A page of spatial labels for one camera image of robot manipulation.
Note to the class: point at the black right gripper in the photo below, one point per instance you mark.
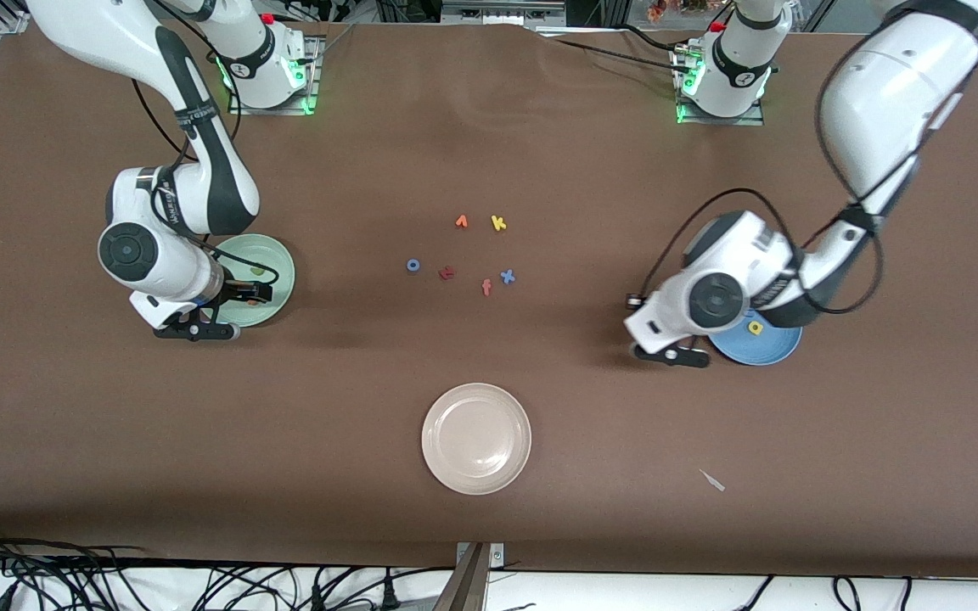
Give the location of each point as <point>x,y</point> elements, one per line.
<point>237,291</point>

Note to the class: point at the yellow foam letter a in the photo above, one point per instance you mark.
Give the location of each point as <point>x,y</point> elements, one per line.
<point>761,330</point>

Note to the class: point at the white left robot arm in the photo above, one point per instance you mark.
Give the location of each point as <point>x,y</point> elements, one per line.
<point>888,93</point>

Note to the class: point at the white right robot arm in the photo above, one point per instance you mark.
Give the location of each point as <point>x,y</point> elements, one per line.
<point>128,250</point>

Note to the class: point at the green plate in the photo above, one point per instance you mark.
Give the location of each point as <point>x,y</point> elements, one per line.
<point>272,255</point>

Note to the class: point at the blue plate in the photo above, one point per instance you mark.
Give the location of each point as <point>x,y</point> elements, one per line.
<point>769,348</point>

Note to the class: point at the yellow foam letter k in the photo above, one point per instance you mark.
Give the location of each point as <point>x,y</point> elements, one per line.
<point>497,223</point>

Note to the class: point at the dark red foam letter t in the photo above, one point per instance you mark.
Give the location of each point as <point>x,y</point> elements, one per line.
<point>446,272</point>

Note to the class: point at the white tape scrap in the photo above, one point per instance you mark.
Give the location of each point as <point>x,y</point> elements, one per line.
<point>712,480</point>

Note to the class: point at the brown table cover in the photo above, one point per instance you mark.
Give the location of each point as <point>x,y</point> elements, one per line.
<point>489,153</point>

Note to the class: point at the beige plate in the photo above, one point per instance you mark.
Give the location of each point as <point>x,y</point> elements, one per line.
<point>476,439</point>

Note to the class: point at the orange object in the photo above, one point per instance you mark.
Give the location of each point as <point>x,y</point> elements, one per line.
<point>659,10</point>

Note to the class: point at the grey metal bar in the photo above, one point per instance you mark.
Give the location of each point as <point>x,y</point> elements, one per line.
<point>465,585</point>

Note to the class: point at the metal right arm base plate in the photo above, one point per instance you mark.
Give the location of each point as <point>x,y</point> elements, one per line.
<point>268,111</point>

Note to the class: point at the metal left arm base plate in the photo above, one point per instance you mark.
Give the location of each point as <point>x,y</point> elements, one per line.
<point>718,121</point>

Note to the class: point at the small metal bracket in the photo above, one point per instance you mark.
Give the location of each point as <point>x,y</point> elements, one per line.
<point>497,556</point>

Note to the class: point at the grey metal frame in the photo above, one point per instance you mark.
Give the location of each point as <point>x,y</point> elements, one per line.
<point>502,10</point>

